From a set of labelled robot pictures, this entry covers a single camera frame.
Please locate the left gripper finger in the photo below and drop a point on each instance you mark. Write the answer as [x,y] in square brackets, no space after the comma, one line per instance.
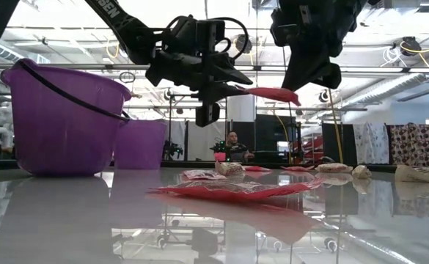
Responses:
[230,73]
[227,93]

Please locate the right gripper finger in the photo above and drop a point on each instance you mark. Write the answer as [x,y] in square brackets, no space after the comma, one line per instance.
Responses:
[307,67]
[331,77]

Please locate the pink-red candy packet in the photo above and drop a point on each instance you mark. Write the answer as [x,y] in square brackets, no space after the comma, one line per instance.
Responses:
[276,94]
[232,190]

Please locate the beige candy packet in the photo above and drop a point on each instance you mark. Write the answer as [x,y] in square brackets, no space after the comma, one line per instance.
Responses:
[333,168]
[419,174]
[229,168]
[361,171]

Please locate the small red candy packet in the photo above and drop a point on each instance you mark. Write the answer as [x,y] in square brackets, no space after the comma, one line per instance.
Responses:
[256,168]
[297,168]

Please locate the pale pink candy packet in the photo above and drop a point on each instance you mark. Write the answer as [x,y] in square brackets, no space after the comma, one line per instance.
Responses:
[203,175]

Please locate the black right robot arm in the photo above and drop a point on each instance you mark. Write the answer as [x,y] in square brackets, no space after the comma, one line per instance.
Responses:
[357,5]

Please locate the background black robot arm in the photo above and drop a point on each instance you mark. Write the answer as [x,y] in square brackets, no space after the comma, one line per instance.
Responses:
[219,147]
[172,148]

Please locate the white pillar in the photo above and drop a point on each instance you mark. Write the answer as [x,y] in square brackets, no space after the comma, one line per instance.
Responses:
[241,113]

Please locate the person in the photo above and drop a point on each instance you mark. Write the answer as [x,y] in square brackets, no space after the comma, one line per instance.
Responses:
[236,150]

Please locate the black partition panel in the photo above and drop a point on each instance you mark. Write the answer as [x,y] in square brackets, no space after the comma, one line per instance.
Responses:
[269,135]

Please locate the small pink bucket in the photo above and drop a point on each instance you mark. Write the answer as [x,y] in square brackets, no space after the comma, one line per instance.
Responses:
[220,157]

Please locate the black curtain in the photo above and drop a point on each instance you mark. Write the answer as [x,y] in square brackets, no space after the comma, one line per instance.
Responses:
[337,146]

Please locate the red equipment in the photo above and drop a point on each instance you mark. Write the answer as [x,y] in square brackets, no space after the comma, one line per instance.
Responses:
[315,146]

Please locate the white printed cloth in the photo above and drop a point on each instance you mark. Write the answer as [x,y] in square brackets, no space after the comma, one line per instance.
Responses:
[371,143]

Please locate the purple plastic bucket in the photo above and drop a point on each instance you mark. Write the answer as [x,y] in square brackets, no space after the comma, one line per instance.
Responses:
[141,146]
[64,139]

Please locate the brown patterned cloth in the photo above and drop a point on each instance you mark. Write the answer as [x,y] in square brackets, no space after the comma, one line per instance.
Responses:
[416,143]

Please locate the white robot figure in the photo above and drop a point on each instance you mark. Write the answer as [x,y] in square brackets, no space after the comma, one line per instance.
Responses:
[3,121]

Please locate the black metal frame rig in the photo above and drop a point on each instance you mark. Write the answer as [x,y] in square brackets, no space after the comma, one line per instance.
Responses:
[170,124]

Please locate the silver ventilation duct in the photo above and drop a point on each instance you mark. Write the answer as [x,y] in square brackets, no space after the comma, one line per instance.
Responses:
[394,86]

